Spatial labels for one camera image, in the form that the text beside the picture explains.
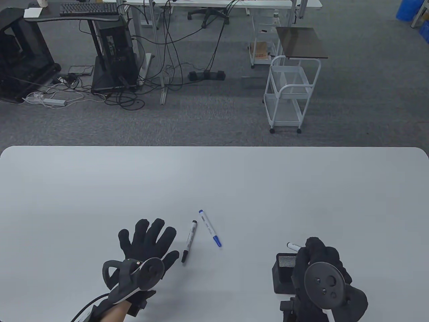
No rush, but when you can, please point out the person's left hand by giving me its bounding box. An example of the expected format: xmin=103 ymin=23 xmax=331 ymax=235
xmin=118 ymin=218 xmax=180 ymax=269

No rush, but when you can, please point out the person's right hand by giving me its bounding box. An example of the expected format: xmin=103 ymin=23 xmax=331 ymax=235
xmin=291 ymin=237 xmax=352 ymax=296

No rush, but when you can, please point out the black mesh pen holder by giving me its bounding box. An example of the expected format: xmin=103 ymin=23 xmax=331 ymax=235
xmin=272 ymin=253 xmax=299 ymax=296

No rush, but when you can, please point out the blue cap white marker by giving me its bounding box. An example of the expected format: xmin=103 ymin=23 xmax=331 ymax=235
xmin=198 ymin=210 xmax=222 ymax=248

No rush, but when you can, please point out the person's left forearm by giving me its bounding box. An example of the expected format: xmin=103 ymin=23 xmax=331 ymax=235
xmin=101 ymin=300 xmax=129 ymax=322

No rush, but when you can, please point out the black round tracking controller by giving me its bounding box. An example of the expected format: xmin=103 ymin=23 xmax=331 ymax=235
xmin=303 ymin=262 xmax=368 ymax=322
xmin=102 ymin=257 xmax=165 ymax=304

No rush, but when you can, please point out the white power strip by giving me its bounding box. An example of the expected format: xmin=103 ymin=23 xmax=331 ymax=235
xmin=25 ymin=96 xmax=66 ymax=107

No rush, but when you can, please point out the black floor power strip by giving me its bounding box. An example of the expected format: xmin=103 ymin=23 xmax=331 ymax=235
xmin=188 ymin=70 xmax=226 ymax=82

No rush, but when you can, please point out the black computer tower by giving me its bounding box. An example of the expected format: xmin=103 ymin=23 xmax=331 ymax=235
xmin=91 ymin=18 xmax=140 ymax=94

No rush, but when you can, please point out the brown cardboard box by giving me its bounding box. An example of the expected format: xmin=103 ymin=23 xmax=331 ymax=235
xmin=254 ymin=41 xmax=271 ymax=58

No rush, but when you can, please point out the brown top side table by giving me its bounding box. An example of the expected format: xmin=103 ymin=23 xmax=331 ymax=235
xmin=275 ymin=27 xmax=329 ymax=60

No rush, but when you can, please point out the black office chair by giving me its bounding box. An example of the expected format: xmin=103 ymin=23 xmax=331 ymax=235
xmin=187 ymin=7 xmax=230 ymax=29

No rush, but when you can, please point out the black keyboard desk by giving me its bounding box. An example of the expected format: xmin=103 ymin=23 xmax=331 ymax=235
xmin=23 ymin=3 xmax=122 ymax=72

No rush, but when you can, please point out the black keyboard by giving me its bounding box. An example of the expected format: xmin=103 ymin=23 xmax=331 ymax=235
xmin=59 ymin=3 xmax=119 ymax=16

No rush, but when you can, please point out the long white desk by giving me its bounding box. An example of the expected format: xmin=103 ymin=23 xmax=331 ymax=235
xmin=102 ymin=0 xmax=323 ymax=77

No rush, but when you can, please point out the black glove cable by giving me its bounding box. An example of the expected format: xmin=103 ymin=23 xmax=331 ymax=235
xmin=70 ymin=292 xmax=109 ymax=322

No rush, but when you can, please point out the white rolling wire cart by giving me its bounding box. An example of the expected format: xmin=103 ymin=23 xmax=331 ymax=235
xmin=264 ymin=56 xmax=321 ymax=134

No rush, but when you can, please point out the small white wire cart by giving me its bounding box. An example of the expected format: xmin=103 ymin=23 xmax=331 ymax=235
xmin=249 ymin=15 xmax=281 ymax=69

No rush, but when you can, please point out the black cable bundle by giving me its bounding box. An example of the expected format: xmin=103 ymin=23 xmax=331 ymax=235
xmin=79 ymin=0 xmax=242 ymax=111

